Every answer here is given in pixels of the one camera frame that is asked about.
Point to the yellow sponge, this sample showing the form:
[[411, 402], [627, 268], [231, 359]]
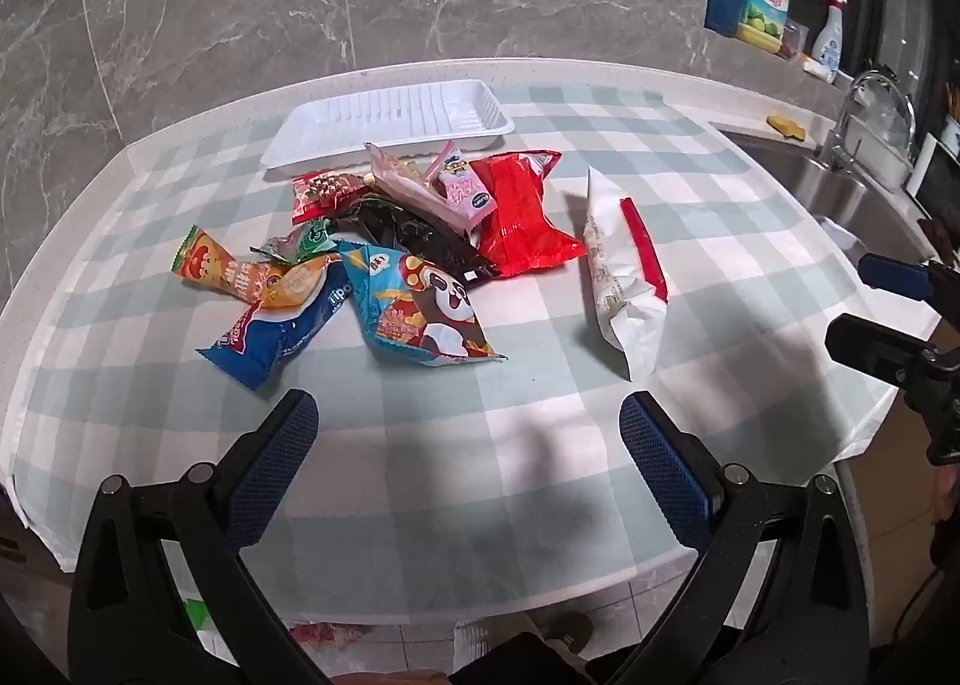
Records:
[[786, 127]]

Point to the heart print foil packet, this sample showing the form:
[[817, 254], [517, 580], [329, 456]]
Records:
[[326, 193]]

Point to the green plastic scrap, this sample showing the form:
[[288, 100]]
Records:
[[196, 614]]

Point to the pink snack packet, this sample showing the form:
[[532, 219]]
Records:
[[469, 193]]

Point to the small green snack packet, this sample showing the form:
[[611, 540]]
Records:
[[304, 241]]

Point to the red snack packet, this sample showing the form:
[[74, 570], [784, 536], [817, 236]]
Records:
[[517, 212]]

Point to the white plastic tray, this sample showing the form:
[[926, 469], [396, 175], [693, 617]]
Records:
[[390, 122]]

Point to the white packet with red stripe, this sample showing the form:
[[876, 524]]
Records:
[[615, 265]]

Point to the steel sink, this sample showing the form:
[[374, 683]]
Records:
[[817, 186]]

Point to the red wrapper scrap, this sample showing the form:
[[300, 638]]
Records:
[[326, 632]]

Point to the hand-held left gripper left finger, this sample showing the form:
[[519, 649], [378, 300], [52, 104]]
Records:
[[276, 461]]

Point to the cream orange snack packet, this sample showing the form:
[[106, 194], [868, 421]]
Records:
[[296, 283]]

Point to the blue snack packet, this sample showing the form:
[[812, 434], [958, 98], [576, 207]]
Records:
[[281, 340]]

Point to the chrome faucet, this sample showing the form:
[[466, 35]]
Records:
[[844, 130]]

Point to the teal panda snack packet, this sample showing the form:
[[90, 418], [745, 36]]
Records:
[[424, 310]]

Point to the blue cup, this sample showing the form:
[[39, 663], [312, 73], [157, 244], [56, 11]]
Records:
[[724, 9]]

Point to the white spray bottle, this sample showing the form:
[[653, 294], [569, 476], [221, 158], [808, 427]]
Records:
[[829, 43]]

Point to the pale pink translucent packet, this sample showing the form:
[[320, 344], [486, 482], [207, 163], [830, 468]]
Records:
[[401, 178]]

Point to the person's leg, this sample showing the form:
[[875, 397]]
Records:
[[517, 655]]

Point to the dark framed tablet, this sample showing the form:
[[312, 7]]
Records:
[[934, 178]]

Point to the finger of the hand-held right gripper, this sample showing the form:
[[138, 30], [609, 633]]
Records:
[[892, 276], [874, 349]]

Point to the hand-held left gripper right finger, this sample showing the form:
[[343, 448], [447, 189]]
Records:
[[661, 461]]

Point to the dark brown snack packet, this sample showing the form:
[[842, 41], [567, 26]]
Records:
[[420, 238]]

